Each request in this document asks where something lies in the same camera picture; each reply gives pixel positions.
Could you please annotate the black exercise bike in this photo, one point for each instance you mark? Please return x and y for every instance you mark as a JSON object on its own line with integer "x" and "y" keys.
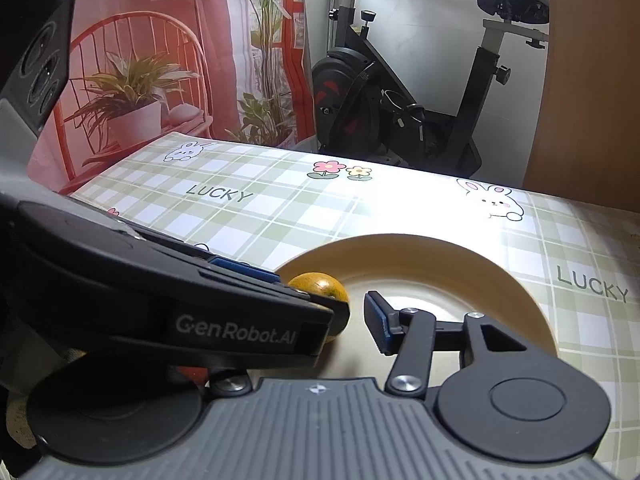
{"x": 350, "y": 75}

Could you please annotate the green checked rabbit tablecloth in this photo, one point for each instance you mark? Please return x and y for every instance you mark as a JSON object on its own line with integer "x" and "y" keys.
{"x": 300, "y": 210}

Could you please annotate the greenish orange mandarin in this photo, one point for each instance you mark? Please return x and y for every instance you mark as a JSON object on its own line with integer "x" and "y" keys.
{"x": 320, "y": 285}

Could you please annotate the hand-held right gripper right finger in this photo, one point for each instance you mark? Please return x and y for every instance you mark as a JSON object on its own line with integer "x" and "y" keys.
{"x": 377, "y": 322}

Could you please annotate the beige round plate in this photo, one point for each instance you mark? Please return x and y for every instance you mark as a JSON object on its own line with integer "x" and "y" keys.
{"x": 450, "y": 280}

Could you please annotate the wooden cabinet panel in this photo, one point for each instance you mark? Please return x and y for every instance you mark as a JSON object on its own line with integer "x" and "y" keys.
{"x": 590, "y": 85}

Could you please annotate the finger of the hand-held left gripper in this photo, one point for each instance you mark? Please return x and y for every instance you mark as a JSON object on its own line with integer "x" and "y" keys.
{"x": 240, "y": 267}
{"x": 320, "y": 320}

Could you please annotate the printed chair and plant backdrop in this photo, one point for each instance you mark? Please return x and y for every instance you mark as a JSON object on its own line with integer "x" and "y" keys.
{"x": 175, "y": 10}

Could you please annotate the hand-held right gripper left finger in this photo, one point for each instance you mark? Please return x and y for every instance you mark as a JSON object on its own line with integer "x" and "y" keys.
{"x": 230, "y": 385}

